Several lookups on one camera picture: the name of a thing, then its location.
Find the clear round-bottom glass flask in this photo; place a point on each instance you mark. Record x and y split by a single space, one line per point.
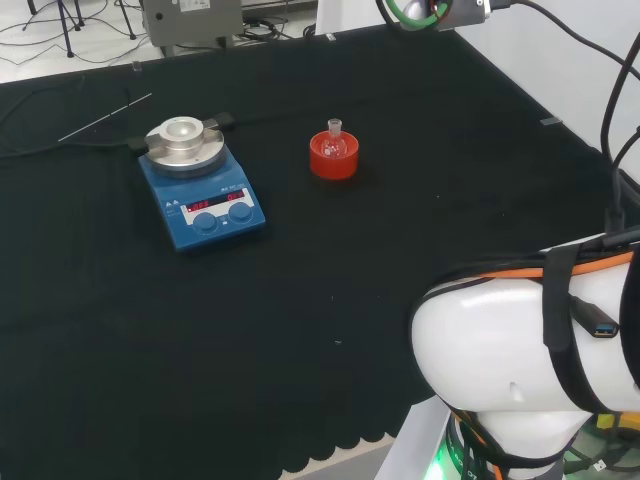
334 142

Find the red round flask holder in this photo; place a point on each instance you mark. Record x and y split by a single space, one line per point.
334 169

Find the black bench cloth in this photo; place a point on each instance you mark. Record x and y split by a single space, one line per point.
300 300

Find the blue-base heater with steel plate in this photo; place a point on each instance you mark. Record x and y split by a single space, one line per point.
210 200

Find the thin glass rod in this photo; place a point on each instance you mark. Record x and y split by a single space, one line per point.
102 118

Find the clear tape strip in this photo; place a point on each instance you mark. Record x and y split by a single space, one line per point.
550 121
136 67

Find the grey metal cabinet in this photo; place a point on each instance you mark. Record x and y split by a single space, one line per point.
195 20

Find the black tripod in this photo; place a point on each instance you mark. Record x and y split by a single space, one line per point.
67 20

